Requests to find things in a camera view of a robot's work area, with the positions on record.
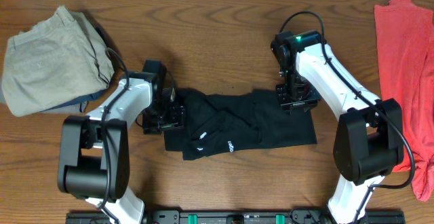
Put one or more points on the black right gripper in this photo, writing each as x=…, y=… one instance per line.
x=287, y=104

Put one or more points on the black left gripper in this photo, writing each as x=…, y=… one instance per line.
x=178, y=118

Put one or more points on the black t-shirt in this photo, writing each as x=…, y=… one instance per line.
x=224, y=124

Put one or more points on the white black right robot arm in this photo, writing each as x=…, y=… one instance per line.
x=367, y=143

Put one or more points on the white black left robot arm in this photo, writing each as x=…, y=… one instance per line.
x=94, y=163

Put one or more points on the folded dark blue garment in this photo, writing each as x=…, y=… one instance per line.
x=76, y=105

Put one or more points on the folded khaki pants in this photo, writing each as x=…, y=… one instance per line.
x=59, y=59

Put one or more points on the red t-shirt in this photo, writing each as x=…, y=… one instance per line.
x=404, y=34

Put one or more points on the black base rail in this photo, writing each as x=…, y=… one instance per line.
x=296, y=216

